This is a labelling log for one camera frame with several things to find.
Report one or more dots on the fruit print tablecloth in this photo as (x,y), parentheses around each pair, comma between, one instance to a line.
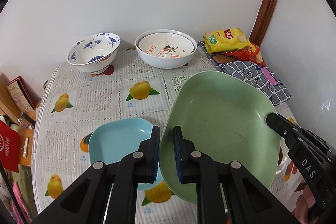
(75,104)

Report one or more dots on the patterned red book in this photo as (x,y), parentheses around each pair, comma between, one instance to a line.
(20,95)

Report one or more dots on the blue patterned white bowl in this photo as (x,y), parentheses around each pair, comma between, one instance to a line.
(94,54)

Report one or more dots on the teal square plate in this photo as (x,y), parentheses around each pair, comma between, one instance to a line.
(110,142)

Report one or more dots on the yellow chips bag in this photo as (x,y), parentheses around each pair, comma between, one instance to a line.
(230,39)

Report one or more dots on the person's right hand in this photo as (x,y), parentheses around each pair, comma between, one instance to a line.
(303,204)

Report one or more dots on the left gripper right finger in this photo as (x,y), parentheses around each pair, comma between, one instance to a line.
(226,193)

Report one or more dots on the red chips bag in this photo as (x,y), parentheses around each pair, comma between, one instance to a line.
(250,53)

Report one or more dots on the grey checked cloth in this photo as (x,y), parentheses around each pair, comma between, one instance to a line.
(258,76)

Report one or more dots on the light green square plate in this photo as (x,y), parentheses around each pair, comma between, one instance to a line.
(226,119)

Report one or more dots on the large white bowl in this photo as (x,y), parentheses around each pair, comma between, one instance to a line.
(163,63)

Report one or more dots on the red paper bag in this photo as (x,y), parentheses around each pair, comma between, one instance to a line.
(9,148)

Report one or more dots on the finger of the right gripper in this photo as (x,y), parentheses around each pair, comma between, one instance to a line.
(292,132)

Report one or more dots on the lemon print inner bowl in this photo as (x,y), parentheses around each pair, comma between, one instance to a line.
(166,45)

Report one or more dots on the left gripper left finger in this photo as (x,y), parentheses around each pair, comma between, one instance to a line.
(107,193)

